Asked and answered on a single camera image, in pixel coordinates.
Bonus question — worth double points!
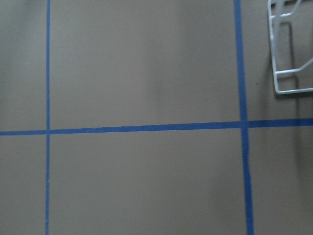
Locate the white wire cup rack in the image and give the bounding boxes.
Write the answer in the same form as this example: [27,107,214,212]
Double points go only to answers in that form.
[267,0,313,96]

